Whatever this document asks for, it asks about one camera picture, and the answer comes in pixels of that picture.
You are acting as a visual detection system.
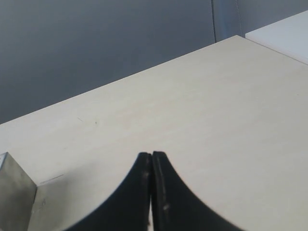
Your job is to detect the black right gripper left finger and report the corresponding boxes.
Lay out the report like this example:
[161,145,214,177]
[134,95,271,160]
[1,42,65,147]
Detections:
[67,153,152,231]

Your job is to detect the stainless steel tube rack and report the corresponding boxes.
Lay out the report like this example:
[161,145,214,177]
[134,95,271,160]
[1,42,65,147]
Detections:
[0,152,37,231]

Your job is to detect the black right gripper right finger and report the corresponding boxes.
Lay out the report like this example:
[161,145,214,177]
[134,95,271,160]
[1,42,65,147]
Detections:
[152,151,241,231]

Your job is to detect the white side table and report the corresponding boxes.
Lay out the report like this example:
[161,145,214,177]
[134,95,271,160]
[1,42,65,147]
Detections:
[245,11,308,64]

